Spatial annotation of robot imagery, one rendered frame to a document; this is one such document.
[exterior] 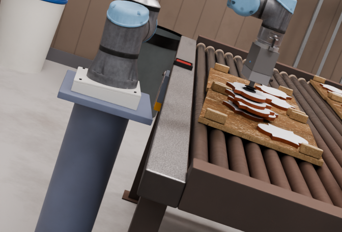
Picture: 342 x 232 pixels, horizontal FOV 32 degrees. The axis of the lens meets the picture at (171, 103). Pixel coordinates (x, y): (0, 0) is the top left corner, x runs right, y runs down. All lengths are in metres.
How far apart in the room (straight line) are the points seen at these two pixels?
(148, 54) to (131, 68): 2.92
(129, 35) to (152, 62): 2.97
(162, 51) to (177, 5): 1.04
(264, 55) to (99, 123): 0.52
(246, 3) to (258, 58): 0.21
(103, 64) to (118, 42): 0.08
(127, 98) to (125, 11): 0.24
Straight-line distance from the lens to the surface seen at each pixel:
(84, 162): 1.78
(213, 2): 5.65
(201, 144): 1.43
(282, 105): 2.12
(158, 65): 4.69
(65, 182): 1.81
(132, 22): 1.70
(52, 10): 4.97
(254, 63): 1.81
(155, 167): 1.21
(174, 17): 5.63
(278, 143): 1.64
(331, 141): 2.02
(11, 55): 5.03
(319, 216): 1.23
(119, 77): 1.71
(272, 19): 1.80
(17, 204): 2.93
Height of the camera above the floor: 1.33
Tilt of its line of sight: 14 degrees down
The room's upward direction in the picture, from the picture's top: 19 degrees clockwise
